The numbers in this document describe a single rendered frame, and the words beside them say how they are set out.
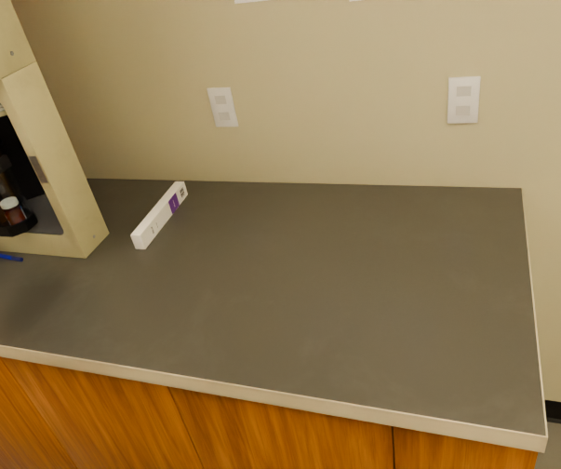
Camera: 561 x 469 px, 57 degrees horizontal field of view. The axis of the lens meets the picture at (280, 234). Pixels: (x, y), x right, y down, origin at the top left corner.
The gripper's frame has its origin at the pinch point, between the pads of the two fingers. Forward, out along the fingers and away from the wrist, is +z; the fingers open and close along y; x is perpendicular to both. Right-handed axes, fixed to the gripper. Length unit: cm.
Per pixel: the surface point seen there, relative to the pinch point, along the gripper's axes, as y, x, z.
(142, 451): -35, 65, -28
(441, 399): -104, 27, -31
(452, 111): -106, 7, 38
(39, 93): -17.1, -13.7, 7.4
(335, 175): -75, 26, 40
